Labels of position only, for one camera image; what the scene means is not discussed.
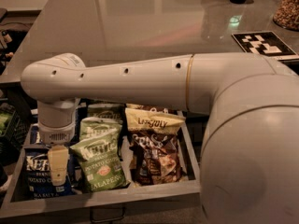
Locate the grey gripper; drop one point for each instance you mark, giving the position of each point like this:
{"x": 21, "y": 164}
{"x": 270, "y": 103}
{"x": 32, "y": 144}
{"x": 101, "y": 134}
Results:
{"x": 57, "y": 134}

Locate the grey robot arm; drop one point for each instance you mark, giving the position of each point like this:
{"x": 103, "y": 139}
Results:
{"x": 249, "y": 168}

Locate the blue Kettle chip bag middle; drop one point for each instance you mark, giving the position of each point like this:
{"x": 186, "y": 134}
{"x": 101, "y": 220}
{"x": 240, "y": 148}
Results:
{"x": 36, "y": 138}

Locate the blue kettle chip bag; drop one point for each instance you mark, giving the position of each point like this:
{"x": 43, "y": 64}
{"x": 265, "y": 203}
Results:
{"x": 37, "y": 169}
{"x": 36, "y": 138}

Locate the blue Kettle chip bag front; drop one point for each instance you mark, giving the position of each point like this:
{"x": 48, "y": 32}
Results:
{"x": 37, "y": 169}

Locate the green jalapeno chip bag front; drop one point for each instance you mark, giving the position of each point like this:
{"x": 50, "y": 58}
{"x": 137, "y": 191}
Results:
{"x": 99, "y": 161}

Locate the green chip bag middle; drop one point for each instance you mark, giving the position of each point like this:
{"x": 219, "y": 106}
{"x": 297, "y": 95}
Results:
{"x": 94, "y": 126}

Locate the green chip bag back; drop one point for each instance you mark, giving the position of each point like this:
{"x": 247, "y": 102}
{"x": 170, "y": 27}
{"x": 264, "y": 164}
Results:
{"x": 105, "y": 111}

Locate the open grey top drawer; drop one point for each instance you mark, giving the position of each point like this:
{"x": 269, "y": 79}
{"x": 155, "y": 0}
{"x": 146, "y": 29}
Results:
{"x": 17, "y": 204}

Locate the brown Late July bag front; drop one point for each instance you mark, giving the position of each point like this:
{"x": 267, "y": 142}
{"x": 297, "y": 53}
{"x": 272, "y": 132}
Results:
{"x": 153, "y": 138}

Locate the brown late july bag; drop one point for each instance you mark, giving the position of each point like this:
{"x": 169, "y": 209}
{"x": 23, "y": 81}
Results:
{"x": 153, "y": 138}
{"x": 151, "y": 108}

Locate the brown Late July bag back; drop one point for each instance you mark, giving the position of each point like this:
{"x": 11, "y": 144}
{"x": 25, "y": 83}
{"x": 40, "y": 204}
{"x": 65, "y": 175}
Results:
{"x": 151, "y": 108}

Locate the black crate with green items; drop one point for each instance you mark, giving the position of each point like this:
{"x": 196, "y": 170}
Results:
{"x": 9, "y": 124}

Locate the black white fiducial marker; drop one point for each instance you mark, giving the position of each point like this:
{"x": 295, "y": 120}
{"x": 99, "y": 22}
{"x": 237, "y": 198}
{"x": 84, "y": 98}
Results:
{"x": 265, "y": 43}

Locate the jar of nuts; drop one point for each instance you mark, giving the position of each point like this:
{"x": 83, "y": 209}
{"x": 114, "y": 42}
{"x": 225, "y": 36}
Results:
{"x": 287, "y": 15}

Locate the black drawer handle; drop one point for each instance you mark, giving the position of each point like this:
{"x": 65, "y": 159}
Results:
{"x": 106, "y": 215}

